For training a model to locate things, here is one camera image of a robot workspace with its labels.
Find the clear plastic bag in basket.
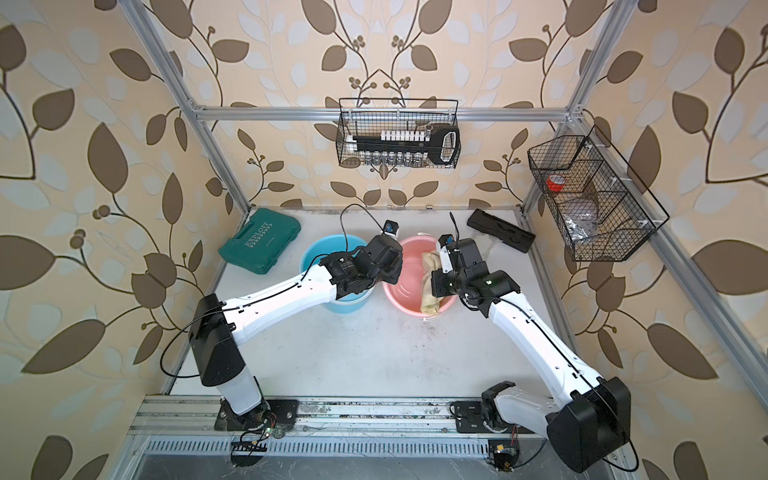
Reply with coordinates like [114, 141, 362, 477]
[561, 198, 599, 243]

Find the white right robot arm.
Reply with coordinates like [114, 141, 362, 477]
[431, 234, 631, 473]

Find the black wire basket wall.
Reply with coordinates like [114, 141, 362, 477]
[527, 126, 670, 262]
[335, 96, 461, 169]

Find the black plastic tray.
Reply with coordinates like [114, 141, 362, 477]
[467, 209, 536, 253]

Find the black wire basket back wall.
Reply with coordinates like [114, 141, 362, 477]
[335, 96, 461, 169]

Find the beige cleaning cloth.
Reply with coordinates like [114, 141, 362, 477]
[420, 251, 443, 318]

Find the green tool case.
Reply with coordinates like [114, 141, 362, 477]
[218, 208, 301, 275]

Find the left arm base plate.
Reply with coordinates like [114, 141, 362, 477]
[214, 398, 300, 434]

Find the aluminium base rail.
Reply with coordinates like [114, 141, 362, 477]
[123, 395, 552, 462]

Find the pink plastic bucket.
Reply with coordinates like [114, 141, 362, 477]
[384, 235, 457, 320]

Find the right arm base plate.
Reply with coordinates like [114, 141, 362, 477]
[449, 400, 492, 434]

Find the black socket set holder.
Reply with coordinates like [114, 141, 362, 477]
[337, 126, 461, 168]

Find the blue plastic bucket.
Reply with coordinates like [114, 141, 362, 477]
[299, 233, 376, 315]

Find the black wire basket right wall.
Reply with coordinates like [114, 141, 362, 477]
[527, 126, 670, 262]

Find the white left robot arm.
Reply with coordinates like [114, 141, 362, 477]
[188, 220, 403, 417]

